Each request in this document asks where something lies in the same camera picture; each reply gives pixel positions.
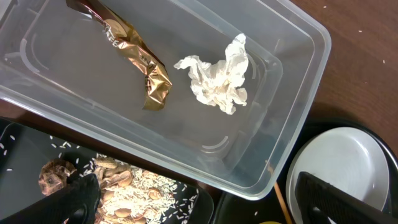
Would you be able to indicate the black rectangular tray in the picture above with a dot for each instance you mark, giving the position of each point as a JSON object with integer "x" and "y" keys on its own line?
{"x": 24, "y": 151}

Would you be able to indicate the clear plastic bin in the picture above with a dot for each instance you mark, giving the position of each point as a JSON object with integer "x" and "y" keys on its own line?
{"x": 57, "y": 63}

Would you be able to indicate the white napkin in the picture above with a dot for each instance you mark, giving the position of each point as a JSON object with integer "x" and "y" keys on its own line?
{"x": 220, "y": 84}

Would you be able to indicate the white plate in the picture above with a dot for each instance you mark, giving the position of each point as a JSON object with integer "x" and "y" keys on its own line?
{"x": 348, "y": 159}

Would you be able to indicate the food scraps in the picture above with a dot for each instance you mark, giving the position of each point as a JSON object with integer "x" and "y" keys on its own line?
{"x": 129, "y": 194}

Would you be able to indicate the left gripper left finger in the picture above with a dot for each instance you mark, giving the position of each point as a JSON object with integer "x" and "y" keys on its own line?
{"x": 75, "y": 203}

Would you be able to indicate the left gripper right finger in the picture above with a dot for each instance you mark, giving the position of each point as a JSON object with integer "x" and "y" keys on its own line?
{"x": 320, "y": 202}

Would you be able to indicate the yellow bowl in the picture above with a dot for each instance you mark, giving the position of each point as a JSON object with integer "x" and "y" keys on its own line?
{"x": 270, "y": 222}

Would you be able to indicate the round black tray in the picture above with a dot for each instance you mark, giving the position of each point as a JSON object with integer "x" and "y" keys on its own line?
{"x": 233, "y": 209}

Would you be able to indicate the gold snack wrapper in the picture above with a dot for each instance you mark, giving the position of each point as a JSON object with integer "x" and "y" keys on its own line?
{"x": 124, "y": 37}

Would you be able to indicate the wooden chopstick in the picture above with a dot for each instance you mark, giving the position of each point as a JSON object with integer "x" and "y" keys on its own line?
{"x": 282, "y": 203}

